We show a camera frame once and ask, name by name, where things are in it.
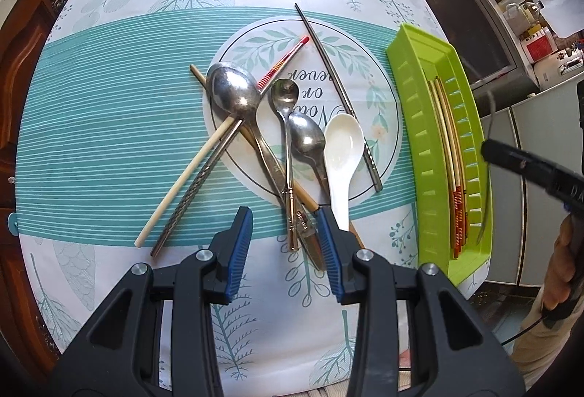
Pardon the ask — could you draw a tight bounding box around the green plastic utensil tray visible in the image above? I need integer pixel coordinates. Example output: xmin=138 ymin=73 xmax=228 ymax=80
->
xmin=385 ymin=23 xmax=494 ymax=286

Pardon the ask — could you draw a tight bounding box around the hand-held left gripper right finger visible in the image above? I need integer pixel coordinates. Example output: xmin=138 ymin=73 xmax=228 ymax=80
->
xmin=315 ymin=205 xmax=525 ymax=397

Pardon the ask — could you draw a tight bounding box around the large metal spoon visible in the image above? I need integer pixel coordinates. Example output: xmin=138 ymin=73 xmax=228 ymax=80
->
xmin=205 ymin=61 xmax=327 ymax=272

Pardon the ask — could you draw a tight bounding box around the white ceramic spoon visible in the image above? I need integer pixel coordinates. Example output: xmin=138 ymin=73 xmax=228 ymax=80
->
xmin=323 ymin=113 xmax=365 ymax=236

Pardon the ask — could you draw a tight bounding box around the medium metal spoon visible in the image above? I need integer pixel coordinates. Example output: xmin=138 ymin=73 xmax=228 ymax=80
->
xmin=287 ymin=111 xmax=331 ymax=197

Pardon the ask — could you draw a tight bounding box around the small metal spoon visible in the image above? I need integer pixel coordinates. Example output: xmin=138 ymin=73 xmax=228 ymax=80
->
xmin=270 ymin=78 xmax=302 ymax=252

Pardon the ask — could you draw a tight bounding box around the steel front cabinet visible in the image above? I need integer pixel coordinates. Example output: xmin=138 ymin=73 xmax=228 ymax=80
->
xmin=404 ymin=0 xmax=521 ymax=92

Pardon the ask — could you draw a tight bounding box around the cream chopstick red striped end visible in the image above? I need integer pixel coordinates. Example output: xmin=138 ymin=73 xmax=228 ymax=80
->
xmin=433 ymin=77 xmax=462 ymax=258
xmin=134 ymin=35 xmax=311 ymax=248

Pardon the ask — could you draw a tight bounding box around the pale wooden chopstick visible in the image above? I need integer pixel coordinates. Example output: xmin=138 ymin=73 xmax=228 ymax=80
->
xmin=189 ymin=65 xmax=366 ymax=251

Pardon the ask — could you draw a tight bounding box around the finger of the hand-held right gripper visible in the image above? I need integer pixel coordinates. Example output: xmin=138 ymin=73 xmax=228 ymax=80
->
xmin=483 ymin=140 xmax=555 ymax=193

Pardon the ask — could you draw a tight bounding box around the dotted metal chopstick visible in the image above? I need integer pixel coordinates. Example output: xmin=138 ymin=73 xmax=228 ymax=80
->
xmin=294 ymin=3 xmax=384 ymax=192

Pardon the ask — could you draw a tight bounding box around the leaf printed teal tablecloth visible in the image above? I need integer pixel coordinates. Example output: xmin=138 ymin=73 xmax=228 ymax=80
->
xmin=14 ymin=0 xmax=491 ymax=397

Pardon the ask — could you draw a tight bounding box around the person's right hand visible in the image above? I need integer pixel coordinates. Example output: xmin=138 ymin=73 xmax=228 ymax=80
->
xmin=543 ymin=214 xmax=581 ymax=312

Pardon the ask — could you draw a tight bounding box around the red labelled container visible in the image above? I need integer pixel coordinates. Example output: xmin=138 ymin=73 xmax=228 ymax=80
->
xmin=522 ymin=32 xmax=555 ymax=62

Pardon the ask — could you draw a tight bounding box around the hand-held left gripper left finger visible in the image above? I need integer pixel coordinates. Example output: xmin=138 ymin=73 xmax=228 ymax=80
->
xmin=50 ymin=206 xmax=254 ymax=397

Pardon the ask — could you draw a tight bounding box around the grey refrigerator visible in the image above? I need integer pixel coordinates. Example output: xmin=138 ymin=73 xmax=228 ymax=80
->
xmin=470 ymin=64 xmax=584 ymax=288

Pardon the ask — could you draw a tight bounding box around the twisted metal chopstick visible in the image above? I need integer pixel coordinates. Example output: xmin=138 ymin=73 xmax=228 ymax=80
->
xmin=150 ymin=42 xmax=306 ymax=256

